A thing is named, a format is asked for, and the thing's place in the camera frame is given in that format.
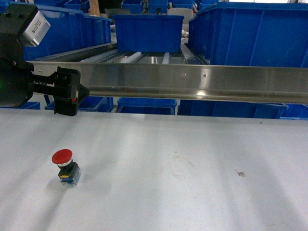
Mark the lower centre blue bin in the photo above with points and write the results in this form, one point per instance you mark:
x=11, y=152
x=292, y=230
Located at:
x=150, y=106

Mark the lower left blue bin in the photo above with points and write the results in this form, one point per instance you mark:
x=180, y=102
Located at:
x=89, y=104

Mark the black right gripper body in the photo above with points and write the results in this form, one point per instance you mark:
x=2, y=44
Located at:
x=15, y=89

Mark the steel shelf front rail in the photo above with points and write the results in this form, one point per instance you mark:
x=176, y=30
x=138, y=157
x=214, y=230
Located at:
x=190, y=82

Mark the centre blue bin upper shelf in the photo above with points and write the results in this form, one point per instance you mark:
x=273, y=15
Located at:
x=148, y=32

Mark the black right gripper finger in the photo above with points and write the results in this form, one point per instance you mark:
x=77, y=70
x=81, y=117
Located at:
x=64, y=85

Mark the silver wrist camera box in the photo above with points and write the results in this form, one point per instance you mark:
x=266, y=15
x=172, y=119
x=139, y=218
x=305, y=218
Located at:
x=23, y=23

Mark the large blue bin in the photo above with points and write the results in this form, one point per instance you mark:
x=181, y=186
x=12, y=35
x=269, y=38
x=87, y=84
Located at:
x=251, y=34
x=70, y=30

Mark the right large blue bin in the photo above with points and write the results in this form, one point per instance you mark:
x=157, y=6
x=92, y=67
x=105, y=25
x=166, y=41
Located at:
x=251, y=34

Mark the red mushroom push button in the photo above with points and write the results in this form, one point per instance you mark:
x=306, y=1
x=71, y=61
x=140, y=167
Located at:
x=69, y=170

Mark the lower right blue bin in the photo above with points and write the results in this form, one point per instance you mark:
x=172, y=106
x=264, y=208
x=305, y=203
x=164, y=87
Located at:
x=231, y=109

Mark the left large blue bin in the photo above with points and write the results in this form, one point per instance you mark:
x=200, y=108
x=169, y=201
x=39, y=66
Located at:
x=70, y=30

